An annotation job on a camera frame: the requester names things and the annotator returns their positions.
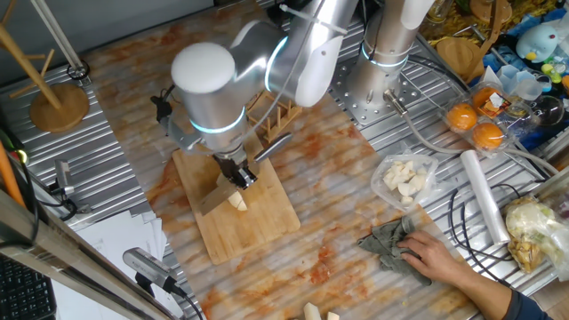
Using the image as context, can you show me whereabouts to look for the wooden knife rack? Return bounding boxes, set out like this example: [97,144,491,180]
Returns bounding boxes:
[245,90,303,144]

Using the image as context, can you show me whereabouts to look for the steel frame bar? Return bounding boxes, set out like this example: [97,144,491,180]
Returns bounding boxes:
[0,188,179,320]

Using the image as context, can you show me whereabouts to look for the small silver camera on clamp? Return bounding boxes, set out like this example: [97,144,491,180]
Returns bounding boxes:
[47,158,92,215]

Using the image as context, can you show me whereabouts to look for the white plastic bag roll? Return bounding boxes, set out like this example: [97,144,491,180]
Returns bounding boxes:
[460,149,511,245]

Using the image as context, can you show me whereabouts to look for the round wooden disc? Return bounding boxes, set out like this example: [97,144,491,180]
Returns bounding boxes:
[436,36,486,84]

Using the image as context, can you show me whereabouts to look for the orange marbled table mat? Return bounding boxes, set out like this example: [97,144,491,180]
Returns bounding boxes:
[82,0,484,320]

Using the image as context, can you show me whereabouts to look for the silver bracket with black connector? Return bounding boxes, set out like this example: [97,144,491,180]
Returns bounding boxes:
[149,85,206,156]

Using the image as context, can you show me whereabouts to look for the clear plastic fruit pack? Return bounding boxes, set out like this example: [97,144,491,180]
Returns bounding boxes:
[439,81,541,159]

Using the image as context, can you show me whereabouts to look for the large silver camera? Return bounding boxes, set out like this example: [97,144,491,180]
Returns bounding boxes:
[123,247,188,299]

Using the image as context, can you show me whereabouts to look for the orange fruit with label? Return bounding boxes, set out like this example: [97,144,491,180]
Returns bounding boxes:
[471,86,503,112]

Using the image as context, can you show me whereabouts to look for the wooden cutting board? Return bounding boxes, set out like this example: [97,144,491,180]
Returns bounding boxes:
[172,132,302,266]

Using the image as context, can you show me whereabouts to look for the person's right forearm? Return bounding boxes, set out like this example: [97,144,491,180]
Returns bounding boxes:
[453,260,559,320]

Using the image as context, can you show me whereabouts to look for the grey-green cloth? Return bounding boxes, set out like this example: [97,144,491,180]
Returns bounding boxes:
[357,216,433,286]

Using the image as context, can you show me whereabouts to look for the black table cable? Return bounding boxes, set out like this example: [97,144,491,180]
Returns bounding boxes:
[447,183,522,286]

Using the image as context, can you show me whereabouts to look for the person's right hand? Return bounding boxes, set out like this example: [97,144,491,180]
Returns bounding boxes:
[397,229,466,284]

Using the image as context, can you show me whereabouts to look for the white paper stack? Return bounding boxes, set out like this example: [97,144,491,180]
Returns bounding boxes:
[51,210,188,320]

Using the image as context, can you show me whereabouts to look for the blue plush toy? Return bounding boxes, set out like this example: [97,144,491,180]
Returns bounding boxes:
[515,22,560,63]

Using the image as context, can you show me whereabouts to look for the steel cleaver knife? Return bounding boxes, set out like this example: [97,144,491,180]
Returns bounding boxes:
[197,132,293,218]

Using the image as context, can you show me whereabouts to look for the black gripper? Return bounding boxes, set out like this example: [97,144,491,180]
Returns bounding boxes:
[212,153,260,190]

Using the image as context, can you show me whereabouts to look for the wooden mug tree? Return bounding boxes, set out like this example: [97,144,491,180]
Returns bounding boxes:
[0,0,90,133]

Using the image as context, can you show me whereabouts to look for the clear bag of vegetable scraps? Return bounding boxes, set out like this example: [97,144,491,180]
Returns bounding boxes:
[504,195,569,282]

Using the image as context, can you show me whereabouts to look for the orange pole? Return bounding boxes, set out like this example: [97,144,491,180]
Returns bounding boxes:
[0,140,27,209]

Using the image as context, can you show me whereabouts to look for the clear glass bowl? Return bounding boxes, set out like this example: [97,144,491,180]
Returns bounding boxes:
[531,94,565,128]

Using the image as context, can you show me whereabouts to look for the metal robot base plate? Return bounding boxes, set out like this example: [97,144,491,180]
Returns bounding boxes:
[328,55,423,127]

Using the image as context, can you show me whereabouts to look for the grey hose with metal connector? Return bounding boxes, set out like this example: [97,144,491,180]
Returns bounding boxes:
[382,88,560,175]

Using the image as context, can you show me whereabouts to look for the metal rod with black ring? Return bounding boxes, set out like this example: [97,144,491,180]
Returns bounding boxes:
[28,0,92,83]

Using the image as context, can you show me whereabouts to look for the black keyboard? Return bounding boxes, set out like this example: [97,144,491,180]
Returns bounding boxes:
[0,255,58,320]

